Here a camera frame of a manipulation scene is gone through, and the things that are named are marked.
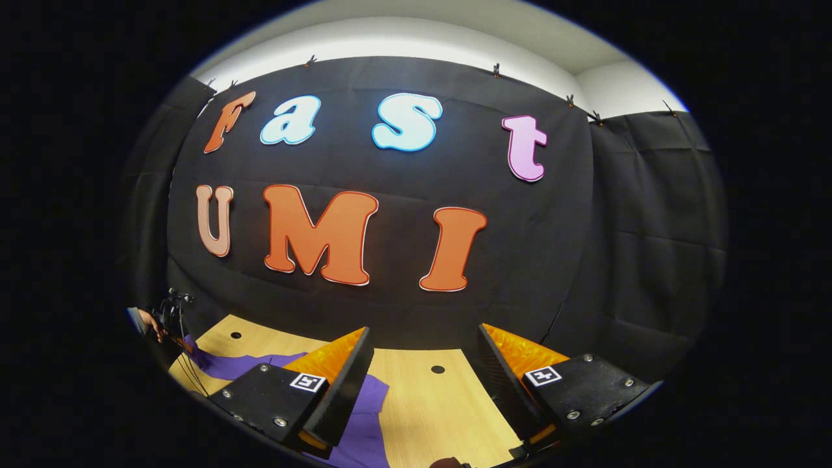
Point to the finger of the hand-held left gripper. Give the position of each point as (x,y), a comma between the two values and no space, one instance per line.
(184,345)

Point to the black backdrop cloth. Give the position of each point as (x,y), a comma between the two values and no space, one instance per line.
(539,260)

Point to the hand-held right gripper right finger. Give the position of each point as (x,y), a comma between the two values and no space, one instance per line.
(507,383)

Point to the purple shirt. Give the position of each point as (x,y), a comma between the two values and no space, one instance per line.
(364,422)

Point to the row of black cloth clips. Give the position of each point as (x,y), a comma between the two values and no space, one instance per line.
(496,69)

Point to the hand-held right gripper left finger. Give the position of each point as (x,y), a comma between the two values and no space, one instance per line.
(341,396)

